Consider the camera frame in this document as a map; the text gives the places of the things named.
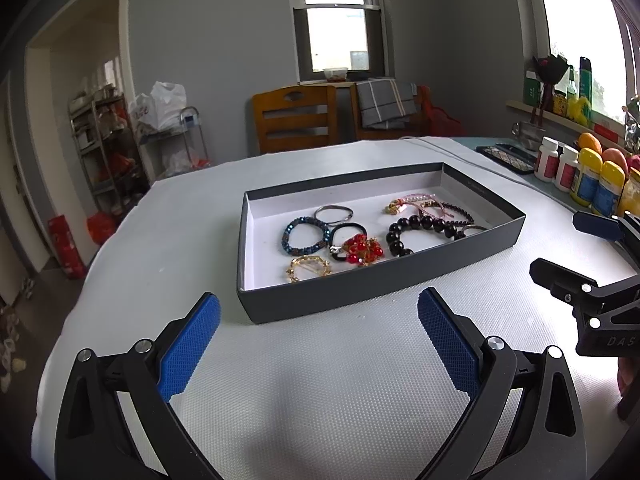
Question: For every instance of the green glass bottle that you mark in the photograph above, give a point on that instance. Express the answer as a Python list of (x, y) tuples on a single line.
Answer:
[(572, 87)]

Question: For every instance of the grey cardboard box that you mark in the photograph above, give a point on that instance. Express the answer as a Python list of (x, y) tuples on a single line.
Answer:
[(280, 200)]

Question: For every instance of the metal shelf rack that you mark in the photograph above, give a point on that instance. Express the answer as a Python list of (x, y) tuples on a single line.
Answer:
[(105, 160)]

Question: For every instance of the green spray can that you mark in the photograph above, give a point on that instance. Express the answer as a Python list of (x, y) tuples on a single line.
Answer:
[(585, 85)]

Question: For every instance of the red plastic bag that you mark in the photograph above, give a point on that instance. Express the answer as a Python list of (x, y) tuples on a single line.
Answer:
[(102, 227)]

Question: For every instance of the green box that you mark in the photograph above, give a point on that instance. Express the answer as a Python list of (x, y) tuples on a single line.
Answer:
[(531, 90)]

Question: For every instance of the folded grey plaid blanket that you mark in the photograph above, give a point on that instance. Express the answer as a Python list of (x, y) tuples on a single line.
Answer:
[(385, 102)]

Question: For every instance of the silver bangle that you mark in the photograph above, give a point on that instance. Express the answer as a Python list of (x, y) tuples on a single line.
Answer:
[(333, 206)]

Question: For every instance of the white bottle with red label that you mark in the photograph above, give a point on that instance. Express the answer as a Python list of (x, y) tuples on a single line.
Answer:
[(566, 172), (546, 162)]

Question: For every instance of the glass mug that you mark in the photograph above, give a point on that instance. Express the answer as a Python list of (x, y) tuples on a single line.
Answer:
[(525, 132)]

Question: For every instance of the sash window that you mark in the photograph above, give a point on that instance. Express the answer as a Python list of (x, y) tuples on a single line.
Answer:
[(337, 35)]

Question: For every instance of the white plastic bag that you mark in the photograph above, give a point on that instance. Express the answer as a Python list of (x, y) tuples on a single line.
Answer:
[(162, 105)]

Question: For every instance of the pale shoe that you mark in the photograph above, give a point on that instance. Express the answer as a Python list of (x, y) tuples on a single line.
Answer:
[(7, 347)]

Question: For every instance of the yellow-capped blue label bottle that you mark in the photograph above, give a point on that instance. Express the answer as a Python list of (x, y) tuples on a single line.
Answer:
[(607, 192), (586, 180)]

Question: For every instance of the black flower bouquet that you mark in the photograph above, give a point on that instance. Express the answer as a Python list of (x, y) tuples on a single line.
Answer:
[(550, 67)]

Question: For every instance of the phone with patterned case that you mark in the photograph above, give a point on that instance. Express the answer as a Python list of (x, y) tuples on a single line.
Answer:
[(505, 157)]

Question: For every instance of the wooden window ledge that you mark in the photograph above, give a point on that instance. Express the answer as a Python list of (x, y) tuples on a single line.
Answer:
[(520, 107)]

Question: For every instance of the yellow packet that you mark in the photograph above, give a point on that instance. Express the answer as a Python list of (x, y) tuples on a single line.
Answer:
[(561, 105)]

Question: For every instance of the red carton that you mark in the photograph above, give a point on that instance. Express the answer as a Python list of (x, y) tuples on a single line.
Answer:
[(67, 247)]

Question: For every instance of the bowl on windowsill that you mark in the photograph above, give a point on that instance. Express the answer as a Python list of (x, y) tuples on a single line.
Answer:
[(335, 74)]

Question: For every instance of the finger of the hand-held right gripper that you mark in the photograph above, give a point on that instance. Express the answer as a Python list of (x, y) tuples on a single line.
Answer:
[(560, 280), (595, 225)]

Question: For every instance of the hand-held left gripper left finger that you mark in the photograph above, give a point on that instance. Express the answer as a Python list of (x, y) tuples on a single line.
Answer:
[(192, 345)]

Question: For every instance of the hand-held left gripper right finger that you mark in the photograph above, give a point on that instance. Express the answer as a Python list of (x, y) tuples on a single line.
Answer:
[(447, 340)]

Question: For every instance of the person's right hand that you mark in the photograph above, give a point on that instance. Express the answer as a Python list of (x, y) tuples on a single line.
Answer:
[(624, 382)]

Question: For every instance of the orange fruit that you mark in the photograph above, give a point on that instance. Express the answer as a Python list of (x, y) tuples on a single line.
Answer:
[(590, 142)]

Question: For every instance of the metal trolley cart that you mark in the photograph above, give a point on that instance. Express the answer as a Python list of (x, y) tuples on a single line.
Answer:
[(192, 130)]

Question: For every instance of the orange juice jar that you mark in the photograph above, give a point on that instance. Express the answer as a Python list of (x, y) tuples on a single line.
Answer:
[(631, 195)]

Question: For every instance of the wooden chair with blanket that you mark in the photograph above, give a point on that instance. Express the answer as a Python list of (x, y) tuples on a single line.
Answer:
[(390, 134)]

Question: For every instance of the red apple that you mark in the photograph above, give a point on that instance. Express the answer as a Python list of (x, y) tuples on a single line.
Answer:
[(616, 157)]

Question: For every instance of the large bright window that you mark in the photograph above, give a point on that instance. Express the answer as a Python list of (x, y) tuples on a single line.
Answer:
[(580, 20)]

